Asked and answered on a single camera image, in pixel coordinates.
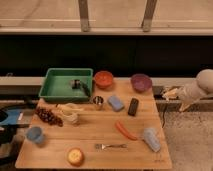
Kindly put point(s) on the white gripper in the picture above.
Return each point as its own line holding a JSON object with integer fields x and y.
{"x": 182, "y": 94}

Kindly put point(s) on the silver metal fork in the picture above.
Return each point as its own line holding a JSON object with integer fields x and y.
{"x": 104, "y": 146}

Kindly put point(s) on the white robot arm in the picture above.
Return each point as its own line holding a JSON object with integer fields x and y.
{"x": 190, "y": 93}

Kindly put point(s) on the purple bowl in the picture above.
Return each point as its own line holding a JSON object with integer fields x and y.
{"x": 141, "y": 82}

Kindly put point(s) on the orange bowl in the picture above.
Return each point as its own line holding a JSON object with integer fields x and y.
{"x": 103, "y": 79}

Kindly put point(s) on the black rectangular block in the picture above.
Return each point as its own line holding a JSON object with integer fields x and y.
{"x": 133, "y": 107}

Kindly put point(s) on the blue sponge block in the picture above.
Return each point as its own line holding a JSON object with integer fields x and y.
{"x": 115, "y": 103}

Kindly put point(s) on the orange carrot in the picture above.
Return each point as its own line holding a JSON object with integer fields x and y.
{"x": 119, "y": 126}

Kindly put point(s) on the small metal cup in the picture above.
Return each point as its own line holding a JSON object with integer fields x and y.
{"x": 98, "y": 102}

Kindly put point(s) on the black brush in tray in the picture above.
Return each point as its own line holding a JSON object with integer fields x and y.
{"x": 78, "y": 84}

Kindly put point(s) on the yellow orange round fruit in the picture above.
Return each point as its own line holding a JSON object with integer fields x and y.
{"x": 75, "y": 157}

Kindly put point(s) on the green plastic tray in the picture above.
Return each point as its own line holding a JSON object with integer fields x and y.
{"x": 56, "y": 86}

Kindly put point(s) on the dark red grape bunch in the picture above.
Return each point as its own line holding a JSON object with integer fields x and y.
{"x": 48, "y": 117}

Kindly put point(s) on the blue plastic cup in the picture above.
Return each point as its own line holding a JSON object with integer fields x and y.
{"x": 35, "y": 135}

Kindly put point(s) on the blue black device at left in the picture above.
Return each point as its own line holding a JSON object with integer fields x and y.
{"x": 10, "y": 121}

